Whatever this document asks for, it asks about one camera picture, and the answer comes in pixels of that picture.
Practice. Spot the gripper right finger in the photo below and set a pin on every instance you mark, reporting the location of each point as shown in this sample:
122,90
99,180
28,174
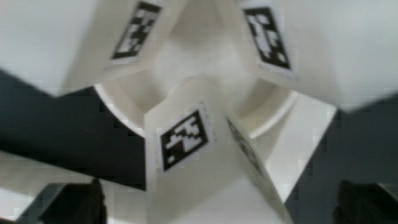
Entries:
366,203

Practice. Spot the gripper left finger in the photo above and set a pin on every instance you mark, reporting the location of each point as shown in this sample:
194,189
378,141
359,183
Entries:
67,204

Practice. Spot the white round stool seat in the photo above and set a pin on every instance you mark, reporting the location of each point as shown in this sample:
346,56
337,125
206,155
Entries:
197,53

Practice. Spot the white stool leg with tags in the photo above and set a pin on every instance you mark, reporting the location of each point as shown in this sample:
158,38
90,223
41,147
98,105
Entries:
80,41

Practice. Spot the white front border rail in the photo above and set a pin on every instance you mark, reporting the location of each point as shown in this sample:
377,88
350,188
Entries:
26,175

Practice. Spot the white border rail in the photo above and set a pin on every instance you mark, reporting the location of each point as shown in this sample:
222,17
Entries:
26,175
289,140

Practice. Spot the white right border rail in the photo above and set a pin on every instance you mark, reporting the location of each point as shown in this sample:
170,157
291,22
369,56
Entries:
289,140

